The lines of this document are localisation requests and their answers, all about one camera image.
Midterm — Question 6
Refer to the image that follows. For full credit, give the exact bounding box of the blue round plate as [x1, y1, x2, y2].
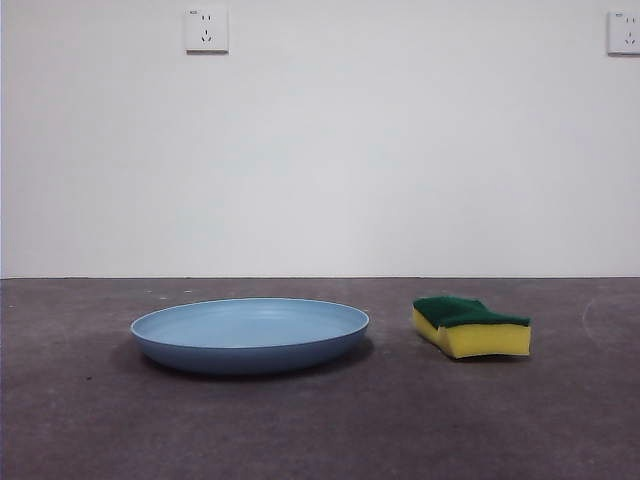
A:
[130, 297, 372, 376]

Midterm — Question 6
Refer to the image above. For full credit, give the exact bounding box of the white wall socket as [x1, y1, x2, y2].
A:
[185, 6, 231, 55]
[607, 10, 640, 56]

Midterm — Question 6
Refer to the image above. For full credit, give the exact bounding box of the green and yellow sponge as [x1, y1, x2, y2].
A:
[412, 294, 532, 360]

